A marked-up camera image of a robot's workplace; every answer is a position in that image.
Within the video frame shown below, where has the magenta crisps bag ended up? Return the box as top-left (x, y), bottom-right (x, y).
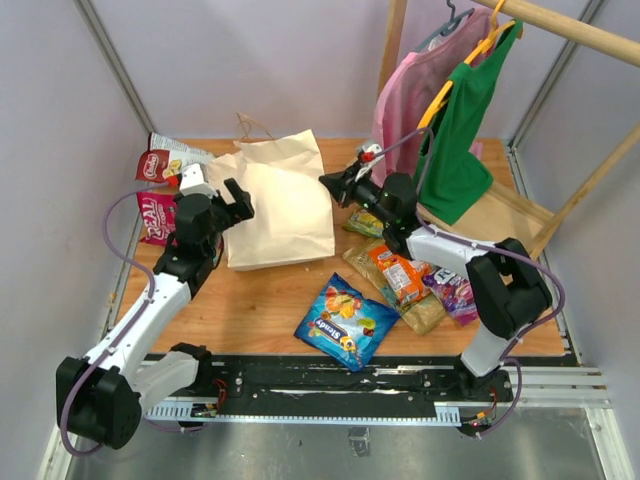
top-left (136, 191), bottom-right (177, 247)

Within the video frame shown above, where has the brown paper bag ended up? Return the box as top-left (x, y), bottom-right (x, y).
top-left (206, 113), bottom-right (335, 271)

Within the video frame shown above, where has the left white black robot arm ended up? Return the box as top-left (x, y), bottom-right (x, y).
top-left (55, 178), bottom-right (255, 456)

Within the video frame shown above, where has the orange Fox's candy packet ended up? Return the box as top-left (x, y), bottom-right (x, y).
top-left (368, 245), bottom-right (432, 307)

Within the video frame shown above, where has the grey blue hanger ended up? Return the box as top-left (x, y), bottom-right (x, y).
top-left (413, 0), bottom-right (475, 52)

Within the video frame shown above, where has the pink t-shirt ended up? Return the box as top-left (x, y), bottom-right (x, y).
top-left (371, 7), bottom-right (491, 185)

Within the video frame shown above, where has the blue candy packet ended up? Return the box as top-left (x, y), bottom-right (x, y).
top-left (294, 274), bottom-right (400, 372)

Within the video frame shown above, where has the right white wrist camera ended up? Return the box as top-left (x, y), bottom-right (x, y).
top-left (357, 142), bottom-right (382, 164)

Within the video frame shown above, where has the red white chips bag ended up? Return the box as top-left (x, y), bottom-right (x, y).
top-left (135, 132), bottom-right (214, 183)

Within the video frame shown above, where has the yellow hanger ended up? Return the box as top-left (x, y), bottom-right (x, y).
top-left (416, 1), bottom-right (523, 131)

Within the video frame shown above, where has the green tank top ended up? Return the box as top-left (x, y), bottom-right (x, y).
top-left (417, 19), bottom-right (526, 226)

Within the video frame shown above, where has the wooden clothes rack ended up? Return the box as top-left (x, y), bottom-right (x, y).
top-left (377, 0), bottom-right (640, 261)

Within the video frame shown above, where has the tan salt vinegar chips bag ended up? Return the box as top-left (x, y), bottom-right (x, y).
top-left (342, 239), bottom-right (446, 335)

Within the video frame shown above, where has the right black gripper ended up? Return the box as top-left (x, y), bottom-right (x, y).
top-left (320, 160), bottom-right (395, 226)

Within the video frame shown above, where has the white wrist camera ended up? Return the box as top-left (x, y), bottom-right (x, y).
top-left (357, 142), bottom-right (382, 164)
top-left (168, 163), bottom-right (219, 199)

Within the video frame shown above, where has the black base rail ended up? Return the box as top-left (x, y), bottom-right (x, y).
top-left (146, 361), bottom-right (517, 428)

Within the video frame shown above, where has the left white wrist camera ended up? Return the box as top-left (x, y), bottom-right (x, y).
top-left (168, 163), bottom-right (219, 199)

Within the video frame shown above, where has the purple snack packet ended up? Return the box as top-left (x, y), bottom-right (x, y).
top-left (422, 267), bottom-right (478, 326)

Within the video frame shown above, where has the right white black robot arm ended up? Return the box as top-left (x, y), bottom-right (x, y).
top-left (319, 161), bottom-right (552, 400)

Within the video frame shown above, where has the green snack packet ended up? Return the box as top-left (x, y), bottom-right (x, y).
top-left (343, 209), bottom-right (384, 238)

